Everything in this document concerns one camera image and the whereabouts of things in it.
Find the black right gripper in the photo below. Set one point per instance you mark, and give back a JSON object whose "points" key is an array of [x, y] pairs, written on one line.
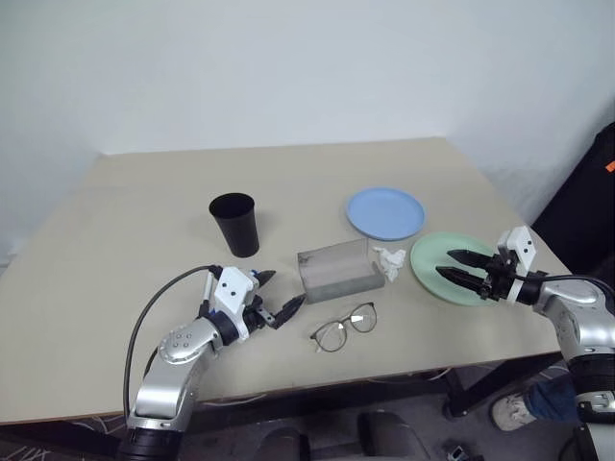
{"points": [[497, 277]]}

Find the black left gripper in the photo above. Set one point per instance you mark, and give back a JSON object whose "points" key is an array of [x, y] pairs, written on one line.
{"points": [[255, 312]]}

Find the light green plate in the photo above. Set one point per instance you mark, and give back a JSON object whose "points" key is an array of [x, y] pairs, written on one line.
{"points": [[427, 264]]}

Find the grey glasses case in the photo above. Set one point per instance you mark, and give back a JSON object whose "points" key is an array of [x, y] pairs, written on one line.
{"points": [[336, 283]]}

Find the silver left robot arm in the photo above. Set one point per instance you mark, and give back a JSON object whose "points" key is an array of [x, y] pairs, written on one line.
{"points": [[163, 389]]}

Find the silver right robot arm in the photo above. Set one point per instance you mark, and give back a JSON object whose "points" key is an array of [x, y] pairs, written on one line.
{"points": [[576, 307]]}

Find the crumpled white tissue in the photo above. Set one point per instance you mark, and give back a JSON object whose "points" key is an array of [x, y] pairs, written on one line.
{"points": [[390, 263]]}

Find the black plastic cup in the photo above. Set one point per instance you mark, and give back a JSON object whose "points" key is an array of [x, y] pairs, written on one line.
{"points": [[238, 230]]}

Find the thin-framed eyeglasses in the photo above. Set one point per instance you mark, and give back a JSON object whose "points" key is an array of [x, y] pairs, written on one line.
{"points": [[358, 318]]}

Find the light blue plate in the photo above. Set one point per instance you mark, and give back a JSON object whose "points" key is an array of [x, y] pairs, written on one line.
{"points": [[384, 213]]}

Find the black table leg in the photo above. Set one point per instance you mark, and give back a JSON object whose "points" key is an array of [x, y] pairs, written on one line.
{"points": [[461, 394]]}

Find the large black case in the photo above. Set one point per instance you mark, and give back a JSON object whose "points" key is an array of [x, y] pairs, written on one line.
{"points": [[586, 206]]}

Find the grey sneaker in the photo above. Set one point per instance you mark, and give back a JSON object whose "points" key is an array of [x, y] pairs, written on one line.
{"points": [[509, 413]]}

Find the dark rounded shape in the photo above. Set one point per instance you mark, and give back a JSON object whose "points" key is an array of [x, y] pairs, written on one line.
{"points": [[283, 446], [391, 437]]}

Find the blue jeans leg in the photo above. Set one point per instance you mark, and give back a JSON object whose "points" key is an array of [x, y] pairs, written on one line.
{"points": [[552, 401]]}

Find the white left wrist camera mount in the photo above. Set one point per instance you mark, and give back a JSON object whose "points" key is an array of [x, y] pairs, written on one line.
{"points": [[233, 288]]}

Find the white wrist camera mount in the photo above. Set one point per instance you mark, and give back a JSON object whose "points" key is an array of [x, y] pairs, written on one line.
{"points": [[233, 288], [521, 247]]}

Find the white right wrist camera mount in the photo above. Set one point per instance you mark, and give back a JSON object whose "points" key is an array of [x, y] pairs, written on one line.
{"points": [[521, 247]]}

